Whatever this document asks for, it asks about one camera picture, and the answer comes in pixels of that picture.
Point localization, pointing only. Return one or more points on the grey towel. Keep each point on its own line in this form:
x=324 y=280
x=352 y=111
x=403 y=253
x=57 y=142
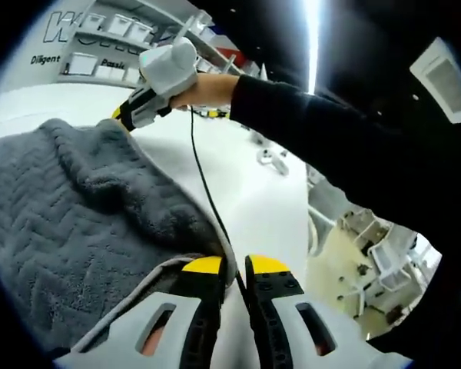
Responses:
x=80 y=215

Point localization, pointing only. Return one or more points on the ceiling light strip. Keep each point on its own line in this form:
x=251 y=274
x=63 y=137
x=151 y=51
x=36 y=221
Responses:
x=314 y=46

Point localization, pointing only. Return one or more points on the person's right hand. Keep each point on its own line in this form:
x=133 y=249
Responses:
x=211 y=90

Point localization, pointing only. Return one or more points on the white office chair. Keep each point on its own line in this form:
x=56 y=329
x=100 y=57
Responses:
x=388 y=261
x=363 y=227

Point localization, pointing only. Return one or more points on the ceiling air vent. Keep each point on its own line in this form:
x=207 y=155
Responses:
x=442 y=80

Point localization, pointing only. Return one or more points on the white controller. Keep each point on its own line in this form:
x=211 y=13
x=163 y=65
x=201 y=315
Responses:
x=276 y=163

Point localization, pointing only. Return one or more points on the spare gripper with yellow tips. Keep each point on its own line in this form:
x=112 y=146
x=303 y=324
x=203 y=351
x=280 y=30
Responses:
x=214 y=114

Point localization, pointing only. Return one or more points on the shelf with white bins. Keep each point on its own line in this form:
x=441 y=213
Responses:
x=119 y=25

